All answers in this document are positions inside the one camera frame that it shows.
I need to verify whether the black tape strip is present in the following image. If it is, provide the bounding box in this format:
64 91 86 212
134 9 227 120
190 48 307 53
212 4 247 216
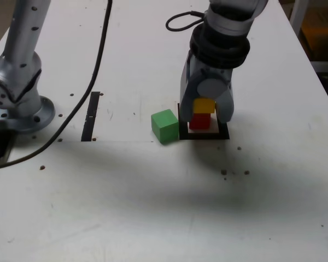
81 91 101 142

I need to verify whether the yellow cube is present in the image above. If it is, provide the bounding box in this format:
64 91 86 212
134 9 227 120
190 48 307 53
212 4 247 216
193 97 216 114

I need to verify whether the red cube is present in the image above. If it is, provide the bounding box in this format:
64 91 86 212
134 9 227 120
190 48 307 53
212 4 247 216
189 112 210 130

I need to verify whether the yellow box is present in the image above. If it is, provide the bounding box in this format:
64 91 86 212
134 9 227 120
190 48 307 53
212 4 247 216
300 16 328 61

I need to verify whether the green cube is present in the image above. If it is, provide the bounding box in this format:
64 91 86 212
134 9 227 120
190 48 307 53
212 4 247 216
150 109 179 145

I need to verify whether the white metal frame leg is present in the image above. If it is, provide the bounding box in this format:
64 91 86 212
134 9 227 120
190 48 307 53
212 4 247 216
289 0 308 36

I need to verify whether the black tape square outline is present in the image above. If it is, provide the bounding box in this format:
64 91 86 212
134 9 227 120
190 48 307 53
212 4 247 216
178 103 230 141

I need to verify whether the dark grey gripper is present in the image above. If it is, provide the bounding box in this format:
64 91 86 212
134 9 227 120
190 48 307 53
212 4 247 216
179 52 235 124

